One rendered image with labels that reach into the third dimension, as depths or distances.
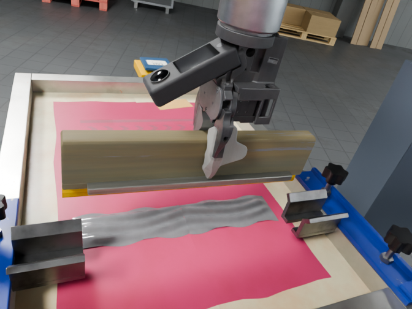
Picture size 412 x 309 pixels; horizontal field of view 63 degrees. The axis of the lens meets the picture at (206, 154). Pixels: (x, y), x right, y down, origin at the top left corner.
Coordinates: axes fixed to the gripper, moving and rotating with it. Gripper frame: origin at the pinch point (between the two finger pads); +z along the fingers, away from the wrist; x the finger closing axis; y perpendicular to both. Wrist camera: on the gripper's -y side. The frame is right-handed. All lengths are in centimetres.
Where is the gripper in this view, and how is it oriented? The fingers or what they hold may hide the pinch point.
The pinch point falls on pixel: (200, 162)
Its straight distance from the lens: 50.0
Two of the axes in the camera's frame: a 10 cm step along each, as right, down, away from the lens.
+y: 9.2, -0.5, 3.9
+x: -3.4, -5.8, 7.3
